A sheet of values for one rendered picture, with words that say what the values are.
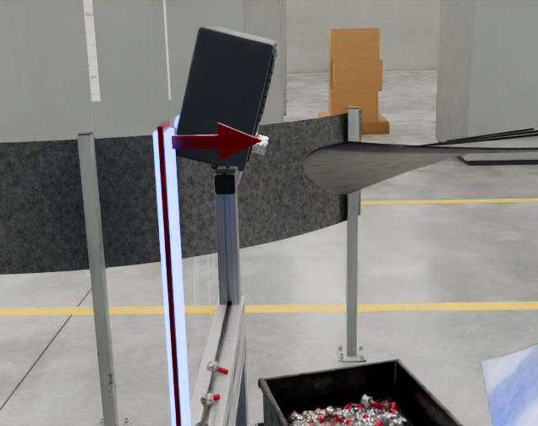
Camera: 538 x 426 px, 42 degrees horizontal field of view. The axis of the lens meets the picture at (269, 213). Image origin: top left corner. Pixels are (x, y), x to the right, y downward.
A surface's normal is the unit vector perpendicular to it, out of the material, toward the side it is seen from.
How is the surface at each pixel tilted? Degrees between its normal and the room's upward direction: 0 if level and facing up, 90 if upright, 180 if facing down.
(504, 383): 55
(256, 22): 90
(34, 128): 90
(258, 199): 90
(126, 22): 90
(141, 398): 0
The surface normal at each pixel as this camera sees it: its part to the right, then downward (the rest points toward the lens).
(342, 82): -0.04, 0.25
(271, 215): 0.57, 0.19
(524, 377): -0.69, -0.42
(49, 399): -0.02, -0.97
